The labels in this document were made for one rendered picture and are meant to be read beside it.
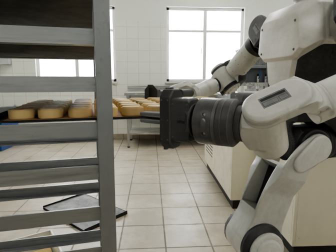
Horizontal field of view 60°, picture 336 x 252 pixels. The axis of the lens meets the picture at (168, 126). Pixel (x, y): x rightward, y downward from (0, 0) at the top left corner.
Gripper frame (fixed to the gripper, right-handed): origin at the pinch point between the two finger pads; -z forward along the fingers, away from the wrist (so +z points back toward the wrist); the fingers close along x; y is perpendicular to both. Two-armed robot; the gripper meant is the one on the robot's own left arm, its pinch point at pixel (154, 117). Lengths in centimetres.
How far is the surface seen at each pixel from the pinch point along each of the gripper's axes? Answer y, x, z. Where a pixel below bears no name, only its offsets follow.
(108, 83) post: 9.2, 7.1, -4.2
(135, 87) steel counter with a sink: -370, -3, -283
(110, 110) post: 9.1, 2.1, -4.0
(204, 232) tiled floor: -127, -98, -42
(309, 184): -128, -51, 22
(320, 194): -132, -57, 28
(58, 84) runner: 13.7, 6.9, -12.8
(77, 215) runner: 11.9, -19.8, -11.2
